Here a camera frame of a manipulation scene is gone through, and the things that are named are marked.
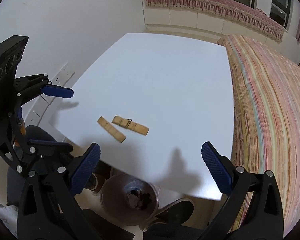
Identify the narrow dark window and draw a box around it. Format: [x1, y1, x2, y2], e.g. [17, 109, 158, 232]
[270, 0, 291, 29]

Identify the wooden clothespin half with spring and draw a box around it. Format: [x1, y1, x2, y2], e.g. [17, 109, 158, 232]
[112, 115, 150, 136]

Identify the white wall outlet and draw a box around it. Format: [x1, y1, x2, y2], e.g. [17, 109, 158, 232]
[51, 64, 75, 85]

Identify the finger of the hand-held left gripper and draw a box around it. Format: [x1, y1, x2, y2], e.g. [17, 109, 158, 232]
[14, 74, 74, 110]
[20, 139, 73, 178]

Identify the round brown trash bin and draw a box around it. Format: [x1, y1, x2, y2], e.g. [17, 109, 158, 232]
[101, 174, 159, 227]

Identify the person's right shoe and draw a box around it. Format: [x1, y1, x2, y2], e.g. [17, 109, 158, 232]
[154, 198, 195, 228]

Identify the striped bed blanket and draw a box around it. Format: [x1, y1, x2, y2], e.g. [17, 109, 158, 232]
[217, 34, 300, 238]

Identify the plain wooden clothespin half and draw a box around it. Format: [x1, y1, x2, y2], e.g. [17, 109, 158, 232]
[97, 116, 127, 144]

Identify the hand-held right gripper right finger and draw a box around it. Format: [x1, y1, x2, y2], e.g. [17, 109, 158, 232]
[201, 141, 284, 240]

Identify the white window seat cabinet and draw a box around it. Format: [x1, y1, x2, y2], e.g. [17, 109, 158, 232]
[140, 0, 267, 43]

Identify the pink frilled window seat cover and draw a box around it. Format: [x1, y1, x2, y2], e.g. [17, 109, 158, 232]
[144, 0, 286, 43]

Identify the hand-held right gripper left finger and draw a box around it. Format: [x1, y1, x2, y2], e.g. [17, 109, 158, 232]
[17, 142, 101, 240]

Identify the white crumpled plastic bag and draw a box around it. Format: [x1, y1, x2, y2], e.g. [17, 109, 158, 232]
[0, 204, 18, 238]

